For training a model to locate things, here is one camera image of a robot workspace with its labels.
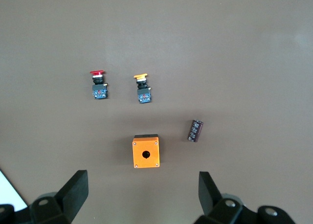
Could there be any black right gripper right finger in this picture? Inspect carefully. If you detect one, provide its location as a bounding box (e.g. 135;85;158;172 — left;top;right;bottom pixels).
194;171;246;224

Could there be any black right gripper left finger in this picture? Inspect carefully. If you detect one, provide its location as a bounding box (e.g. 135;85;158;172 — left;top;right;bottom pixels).
29;170;89;224

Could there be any white drawer cabinet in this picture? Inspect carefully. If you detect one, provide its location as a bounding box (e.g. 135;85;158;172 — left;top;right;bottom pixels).
0;169;28;213

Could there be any red mushroom push button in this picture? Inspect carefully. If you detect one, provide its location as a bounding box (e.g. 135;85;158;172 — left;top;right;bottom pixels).
89;70;110;101

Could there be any yellow mushroom push button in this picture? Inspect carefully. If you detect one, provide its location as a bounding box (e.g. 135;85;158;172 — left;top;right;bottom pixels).
133;72;153;105

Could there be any small black connector block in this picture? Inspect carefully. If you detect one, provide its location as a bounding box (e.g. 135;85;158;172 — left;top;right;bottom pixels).
187;119;204;143

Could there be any orange button enclosure box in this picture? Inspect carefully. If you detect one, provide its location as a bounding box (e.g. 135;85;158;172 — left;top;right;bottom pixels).
132;134;161;169

